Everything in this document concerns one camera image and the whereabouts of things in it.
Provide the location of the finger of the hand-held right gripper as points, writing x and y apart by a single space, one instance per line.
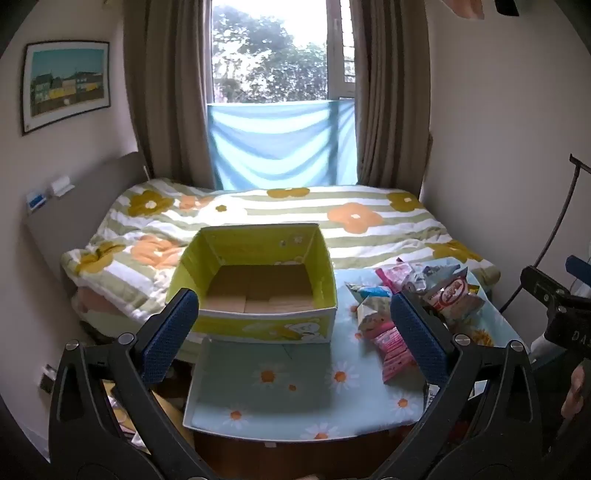
545 284
579 266

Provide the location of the yellow snack packet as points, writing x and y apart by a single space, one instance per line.
480 338

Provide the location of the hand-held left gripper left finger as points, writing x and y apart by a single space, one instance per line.
173 334

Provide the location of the blue daisy tablecloth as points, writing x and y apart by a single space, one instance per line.
277 383

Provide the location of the red and white snack packet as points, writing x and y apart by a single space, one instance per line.
455 295

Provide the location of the grey snack packet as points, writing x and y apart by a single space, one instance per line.
427 276

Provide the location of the framed wall picture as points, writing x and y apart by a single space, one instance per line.
67 83

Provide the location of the white cartoon snack packet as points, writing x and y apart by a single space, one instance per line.
369 316

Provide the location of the person's right hand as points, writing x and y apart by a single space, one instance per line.
577 392

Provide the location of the blue and white small box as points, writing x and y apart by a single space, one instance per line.
38 199

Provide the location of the black curved rod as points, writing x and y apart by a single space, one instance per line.
565 207

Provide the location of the striped floral blanket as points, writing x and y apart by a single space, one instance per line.
277 207

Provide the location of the blue and white snack packet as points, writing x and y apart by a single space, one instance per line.
374 291

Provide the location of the light blue hanging cloth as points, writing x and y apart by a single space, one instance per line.
277 143

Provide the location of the window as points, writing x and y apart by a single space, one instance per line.
268 50

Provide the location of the grey bed headboard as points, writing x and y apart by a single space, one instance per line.
74 217

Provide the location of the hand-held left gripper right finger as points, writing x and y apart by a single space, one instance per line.
415 334

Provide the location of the yellow-green storage box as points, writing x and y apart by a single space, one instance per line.
258 286

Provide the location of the brown curtain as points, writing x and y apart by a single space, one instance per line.
392 92
171 92

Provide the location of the pink striped snack packet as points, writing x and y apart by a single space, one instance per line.
392 353

